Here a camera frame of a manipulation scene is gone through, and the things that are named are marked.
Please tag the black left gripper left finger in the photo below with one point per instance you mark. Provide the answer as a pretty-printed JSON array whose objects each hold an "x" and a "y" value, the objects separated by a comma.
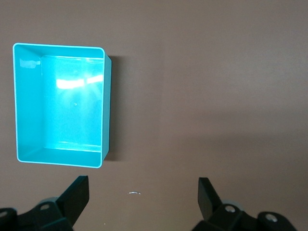
[{"x": 48, "y": 214}]

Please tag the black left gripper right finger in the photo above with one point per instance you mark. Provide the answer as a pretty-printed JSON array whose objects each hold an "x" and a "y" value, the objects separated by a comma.
[{"x": 228, "y": 216}]

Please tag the small silver metal scrap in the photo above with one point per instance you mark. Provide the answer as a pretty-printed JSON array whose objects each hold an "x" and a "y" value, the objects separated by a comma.
[{"x": 133, "y": 192}]

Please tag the teal plastic bin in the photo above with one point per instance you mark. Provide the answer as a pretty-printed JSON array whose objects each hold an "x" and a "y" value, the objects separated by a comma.
[{"x": 72, "y": 108}]

